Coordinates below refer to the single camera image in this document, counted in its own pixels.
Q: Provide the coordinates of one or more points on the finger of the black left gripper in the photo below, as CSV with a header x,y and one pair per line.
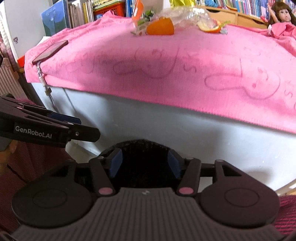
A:
x,y
39,110
80,132

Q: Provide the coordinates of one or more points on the row of upright books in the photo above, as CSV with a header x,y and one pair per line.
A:
x,y
252,8

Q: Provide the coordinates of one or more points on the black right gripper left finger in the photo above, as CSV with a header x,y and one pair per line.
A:
x,y
104,170

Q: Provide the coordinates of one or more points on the red plastic crate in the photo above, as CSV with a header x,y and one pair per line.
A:
x,y
116,7

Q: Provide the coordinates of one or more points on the person left hand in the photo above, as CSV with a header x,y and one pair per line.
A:
x,y
5,155

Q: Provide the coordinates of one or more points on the torn orange cardboard box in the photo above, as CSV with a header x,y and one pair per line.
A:
x,y
138,10

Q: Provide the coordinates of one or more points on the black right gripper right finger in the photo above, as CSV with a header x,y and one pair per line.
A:
x,y
186,171

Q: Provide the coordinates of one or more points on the clear plastic bag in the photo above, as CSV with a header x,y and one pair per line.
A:
x,y
181,16

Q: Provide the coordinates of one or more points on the orange peel piece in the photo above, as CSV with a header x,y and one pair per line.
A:
x,y
162,26
209,26

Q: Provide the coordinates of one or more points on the smartphone in red case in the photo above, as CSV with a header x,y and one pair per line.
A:
x,y
49,52

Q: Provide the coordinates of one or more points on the black trash bin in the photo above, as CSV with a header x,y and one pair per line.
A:
x,y
144,165

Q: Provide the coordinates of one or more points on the wooden drawer organizer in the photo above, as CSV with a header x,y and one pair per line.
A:
x,y
235,18

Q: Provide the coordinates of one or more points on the brown haired doll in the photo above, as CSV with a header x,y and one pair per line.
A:
x,y
281,20

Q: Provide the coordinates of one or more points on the pink bunny print towel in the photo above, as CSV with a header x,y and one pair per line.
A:
x,y
247,74

